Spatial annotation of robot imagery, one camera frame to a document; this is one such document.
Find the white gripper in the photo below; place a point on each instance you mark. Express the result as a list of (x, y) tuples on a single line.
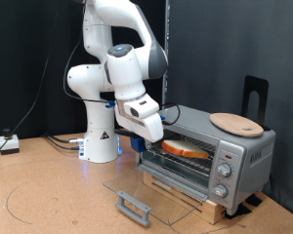
[(146, 125)]

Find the white bread slice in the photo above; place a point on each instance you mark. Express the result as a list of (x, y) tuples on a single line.
[(185, 149)]

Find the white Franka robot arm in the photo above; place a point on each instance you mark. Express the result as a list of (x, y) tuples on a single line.
[(97, 146)]

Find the silver oven temperature knob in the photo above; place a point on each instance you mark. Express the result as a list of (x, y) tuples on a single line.
[(224, 169)]

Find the silver oven timer knob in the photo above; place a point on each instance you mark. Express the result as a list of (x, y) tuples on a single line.
[(220, 190)]

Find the silver toaster oven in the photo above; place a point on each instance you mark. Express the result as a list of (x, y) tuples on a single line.
[(250, 169)]

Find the round wooden cutting board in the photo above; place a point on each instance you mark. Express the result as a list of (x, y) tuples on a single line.
[(237, 125)]

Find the slotted wooden block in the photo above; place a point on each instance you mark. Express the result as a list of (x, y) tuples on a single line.
[(215, 211)]

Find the black metal bookend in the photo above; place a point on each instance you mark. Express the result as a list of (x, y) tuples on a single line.
[(250, 84)]

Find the vertical aluminium pole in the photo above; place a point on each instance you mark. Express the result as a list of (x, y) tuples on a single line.
[(166, 19)]

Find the grey backdrop curtain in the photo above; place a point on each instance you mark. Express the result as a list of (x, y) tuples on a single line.
[(234, 39)]

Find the emergency stop button box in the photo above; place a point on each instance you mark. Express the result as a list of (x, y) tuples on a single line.
[(9, 143)]

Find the black backdrop curtain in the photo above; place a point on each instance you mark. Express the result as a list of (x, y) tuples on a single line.
[(16, 48)]

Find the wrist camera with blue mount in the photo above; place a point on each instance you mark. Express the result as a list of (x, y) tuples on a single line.
[(162, 118)]

